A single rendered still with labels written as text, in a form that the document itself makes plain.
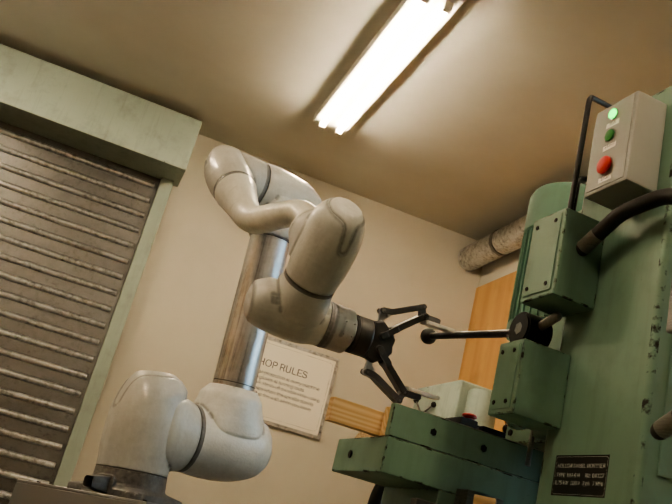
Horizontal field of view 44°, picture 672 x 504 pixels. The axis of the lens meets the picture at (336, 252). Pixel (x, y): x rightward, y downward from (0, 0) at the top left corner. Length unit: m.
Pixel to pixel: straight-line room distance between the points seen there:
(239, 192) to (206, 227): 2.78
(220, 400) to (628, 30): 2.09
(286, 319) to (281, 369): 3.05
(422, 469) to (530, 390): 0.23
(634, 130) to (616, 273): 0.22
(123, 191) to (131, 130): 0.35
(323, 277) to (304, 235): 0.08
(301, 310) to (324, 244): 0.14
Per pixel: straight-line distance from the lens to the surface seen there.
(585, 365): 1.34
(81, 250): 4.49
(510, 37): 3.39
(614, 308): 1.33
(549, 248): 1.37
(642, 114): 1.39
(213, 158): 1.99
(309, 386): 4.59
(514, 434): 1.58
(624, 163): 1.34
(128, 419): 1.81
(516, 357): 1.32
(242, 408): 1.91
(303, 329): 1.52
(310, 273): 1.46
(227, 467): 1.92
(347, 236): 1.44
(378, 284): 4.85
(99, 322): 4.40
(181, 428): 1.84
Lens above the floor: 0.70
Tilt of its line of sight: 20 degrees up
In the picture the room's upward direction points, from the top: 15 degrees clockwise
